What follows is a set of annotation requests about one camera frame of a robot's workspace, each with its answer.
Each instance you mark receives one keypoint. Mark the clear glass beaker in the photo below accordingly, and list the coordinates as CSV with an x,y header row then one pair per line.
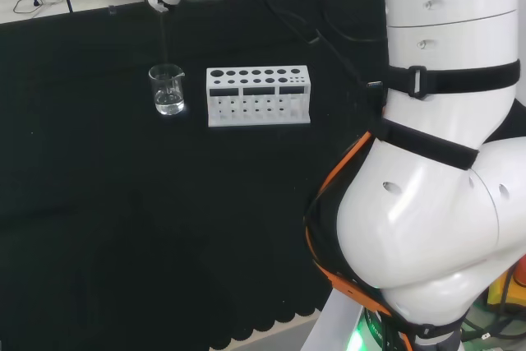
x,y
167,92

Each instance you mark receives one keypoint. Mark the black bench cloth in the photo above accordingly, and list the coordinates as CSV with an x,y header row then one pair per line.
x,y
123,203

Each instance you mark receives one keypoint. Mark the clear cloth clip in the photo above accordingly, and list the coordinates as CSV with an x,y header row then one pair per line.
x,y
112,10

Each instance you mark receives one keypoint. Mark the white test tube rack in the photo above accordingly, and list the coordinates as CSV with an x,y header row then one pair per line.
x,y
255,100

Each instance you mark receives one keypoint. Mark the yellow stop button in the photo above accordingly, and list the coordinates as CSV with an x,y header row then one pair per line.
x,y
507,285

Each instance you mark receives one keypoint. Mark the clear glass rod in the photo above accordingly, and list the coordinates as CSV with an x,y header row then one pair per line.
x,y
165,38

